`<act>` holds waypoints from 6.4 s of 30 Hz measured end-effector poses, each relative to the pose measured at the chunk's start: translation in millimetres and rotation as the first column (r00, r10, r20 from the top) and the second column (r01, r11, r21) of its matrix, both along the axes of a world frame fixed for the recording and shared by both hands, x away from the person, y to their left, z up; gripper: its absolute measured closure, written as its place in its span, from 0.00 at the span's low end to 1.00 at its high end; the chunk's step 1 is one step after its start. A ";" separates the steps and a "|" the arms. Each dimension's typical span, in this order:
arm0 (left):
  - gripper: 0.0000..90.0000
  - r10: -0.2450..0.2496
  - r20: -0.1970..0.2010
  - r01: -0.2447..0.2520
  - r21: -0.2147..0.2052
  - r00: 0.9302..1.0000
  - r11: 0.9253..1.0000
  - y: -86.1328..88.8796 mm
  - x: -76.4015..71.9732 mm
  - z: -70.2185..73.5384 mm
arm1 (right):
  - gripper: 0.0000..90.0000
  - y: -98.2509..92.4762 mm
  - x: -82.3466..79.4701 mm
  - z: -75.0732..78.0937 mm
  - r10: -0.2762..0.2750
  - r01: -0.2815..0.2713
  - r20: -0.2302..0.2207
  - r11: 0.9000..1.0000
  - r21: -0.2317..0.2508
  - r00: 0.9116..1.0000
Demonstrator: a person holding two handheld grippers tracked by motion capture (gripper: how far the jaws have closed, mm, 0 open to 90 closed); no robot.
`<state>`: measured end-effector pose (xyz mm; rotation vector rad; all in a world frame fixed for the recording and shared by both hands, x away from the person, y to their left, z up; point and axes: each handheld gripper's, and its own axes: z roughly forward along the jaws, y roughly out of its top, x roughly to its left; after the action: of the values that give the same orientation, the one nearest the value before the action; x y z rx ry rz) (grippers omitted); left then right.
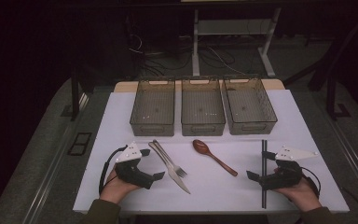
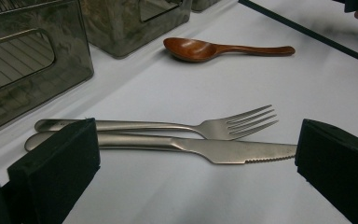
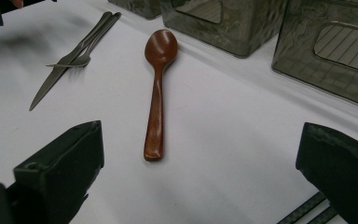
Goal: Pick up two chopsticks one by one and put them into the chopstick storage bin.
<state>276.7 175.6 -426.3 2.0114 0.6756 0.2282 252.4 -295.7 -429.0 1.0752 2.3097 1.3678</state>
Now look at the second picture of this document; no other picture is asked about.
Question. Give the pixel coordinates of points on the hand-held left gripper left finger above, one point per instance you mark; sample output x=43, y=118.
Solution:
x=56, y=174

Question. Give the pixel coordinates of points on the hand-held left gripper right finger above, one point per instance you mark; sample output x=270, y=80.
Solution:
x=338, y=168

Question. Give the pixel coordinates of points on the steel fork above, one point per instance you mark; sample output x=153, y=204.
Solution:
x=211, y=129

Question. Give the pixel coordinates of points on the brown wooden spoon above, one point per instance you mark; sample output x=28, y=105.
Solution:
x=195, y=49

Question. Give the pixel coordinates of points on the clear grey plastic bin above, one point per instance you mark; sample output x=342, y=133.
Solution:
x=28, y=77
x=121, y=28
x=203, y=4

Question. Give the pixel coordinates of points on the dark thin chopstick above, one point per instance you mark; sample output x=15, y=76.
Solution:
x=304, y=31

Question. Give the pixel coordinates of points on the steel table knife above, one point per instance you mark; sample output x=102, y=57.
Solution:
x=223, y=152

